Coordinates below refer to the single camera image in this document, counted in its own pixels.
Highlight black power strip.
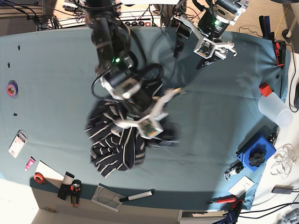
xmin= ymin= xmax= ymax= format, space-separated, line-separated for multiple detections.
xmin=124 ymin=21 xmax=158 ymax=27

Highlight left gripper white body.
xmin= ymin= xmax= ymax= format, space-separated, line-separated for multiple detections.
xmin=172 ymin=15 xmax=237 ymax=60

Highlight red black clamp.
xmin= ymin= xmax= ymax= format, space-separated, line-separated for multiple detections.
xmin=272 ymin=40 xmax=286 ymax=66

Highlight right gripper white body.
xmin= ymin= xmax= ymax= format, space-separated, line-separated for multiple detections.
xmin=114 ymin=88 xmax=185 ymax=140

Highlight orange black pliers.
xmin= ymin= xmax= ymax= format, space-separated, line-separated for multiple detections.
xmin=70 ymin=179 xmax=81 ymax=208

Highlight blue box with knob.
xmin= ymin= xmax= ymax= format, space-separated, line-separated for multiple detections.
xmin=236 ymin=133 xmax=276 ymax=172

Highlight black perforated plate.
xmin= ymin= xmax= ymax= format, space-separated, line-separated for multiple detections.
xmin=57 ymin=172 xmax=74 ymax=200

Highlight white packaged card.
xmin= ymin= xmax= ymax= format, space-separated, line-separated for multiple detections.
xmin=8 ymin=130 xmax=28 ymax=158

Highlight white paper sheet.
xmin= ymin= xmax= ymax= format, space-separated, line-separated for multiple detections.
xmin=36 ymin=161 xmax=64 ymax=182

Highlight grey flat device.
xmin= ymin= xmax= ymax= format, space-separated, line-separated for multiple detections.
xmin=271 ymin=185 xmax=293 ymax=194

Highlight purple tape roll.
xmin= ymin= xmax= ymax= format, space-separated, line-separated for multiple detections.
xmin=6 ymin=80 xmax=18 ymax=98

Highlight pink tube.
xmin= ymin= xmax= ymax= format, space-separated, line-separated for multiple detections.
xmin=25 ymin=156 xmax=36 ymax=171

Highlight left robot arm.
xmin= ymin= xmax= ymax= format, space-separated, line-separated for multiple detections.
xmin=172 ymin=0 xmax=249 ymax=67

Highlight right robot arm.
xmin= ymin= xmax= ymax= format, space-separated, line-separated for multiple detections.
xmin=81 ymin=0 xmax=181 ymax=140

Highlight white small booklet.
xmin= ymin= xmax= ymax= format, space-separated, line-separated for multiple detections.
xmin=228 ymin=176 xmax=254 ymax=197

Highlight teal table cloth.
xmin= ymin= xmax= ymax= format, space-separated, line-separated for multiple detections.
xmin=0 ymin=27 xmax=288 ymax=210

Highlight white cable ties bundle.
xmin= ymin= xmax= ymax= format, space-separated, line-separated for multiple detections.
xmin=270 ymin=143 xmax=299 ymax=179

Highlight orange tape roll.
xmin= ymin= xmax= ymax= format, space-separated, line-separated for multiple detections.
xmin=33 ymin=172 xmax=46 ymax=184

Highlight silver carabiner pulley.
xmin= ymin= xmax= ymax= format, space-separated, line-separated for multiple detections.
xmin=224 ymin=161 xmax=244 ymax=182

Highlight navy white striped t-shirt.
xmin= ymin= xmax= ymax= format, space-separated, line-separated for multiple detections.
xmin=85 ymin=99 xmax=179 ymax=178

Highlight red black screwdriver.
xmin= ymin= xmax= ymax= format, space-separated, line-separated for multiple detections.
xmin=206 ymin=197 xmax=237 ymax=204

